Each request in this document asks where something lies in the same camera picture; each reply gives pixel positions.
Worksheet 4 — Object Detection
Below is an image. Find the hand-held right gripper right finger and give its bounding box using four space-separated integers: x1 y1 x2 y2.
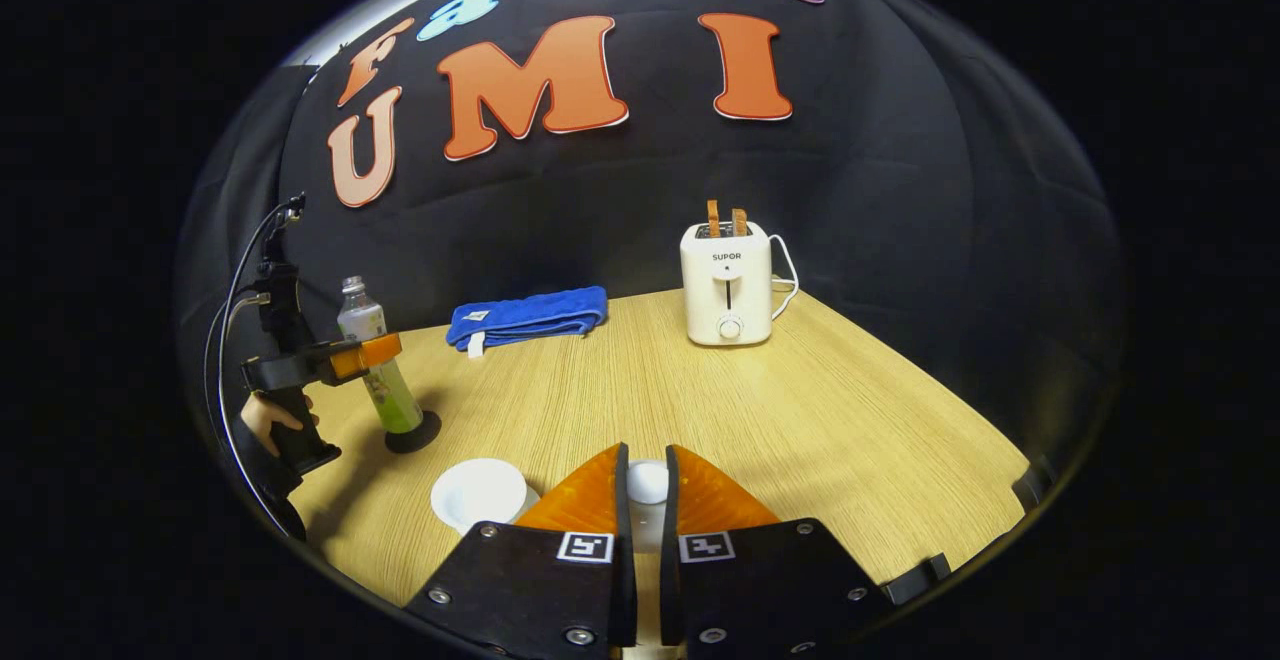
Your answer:
658 445 894 660

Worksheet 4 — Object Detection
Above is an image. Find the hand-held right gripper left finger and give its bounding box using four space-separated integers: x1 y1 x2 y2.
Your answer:
405 443 638 660

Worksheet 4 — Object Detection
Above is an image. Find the clear water bottle green label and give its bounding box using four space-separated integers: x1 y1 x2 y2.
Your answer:
337 276 425 435

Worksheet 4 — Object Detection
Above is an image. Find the dark round coaster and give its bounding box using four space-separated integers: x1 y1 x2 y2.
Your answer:
385 410 443 455

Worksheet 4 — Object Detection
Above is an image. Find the white teacup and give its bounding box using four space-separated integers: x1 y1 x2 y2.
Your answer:
430 457 529 536

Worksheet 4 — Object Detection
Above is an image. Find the blue folded towel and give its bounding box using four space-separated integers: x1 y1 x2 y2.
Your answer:
446 286 609 358

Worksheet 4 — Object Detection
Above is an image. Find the white toaster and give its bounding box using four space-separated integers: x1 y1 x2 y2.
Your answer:
680 221 774 347

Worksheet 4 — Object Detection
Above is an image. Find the black table edge clamp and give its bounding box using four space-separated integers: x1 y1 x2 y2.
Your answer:
880 552 953 608
1010 455 1051 513

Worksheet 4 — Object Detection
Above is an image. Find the black backdrop cloth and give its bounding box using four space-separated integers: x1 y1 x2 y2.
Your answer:
172 0 1126 471

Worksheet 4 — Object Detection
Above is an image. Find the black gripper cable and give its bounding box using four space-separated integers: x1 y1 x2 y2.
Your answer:
203 193 309 541

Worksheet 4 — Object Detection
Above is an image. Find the white toaster power cord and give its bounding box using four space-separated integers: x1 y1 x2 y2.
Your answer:
768 234 800 321

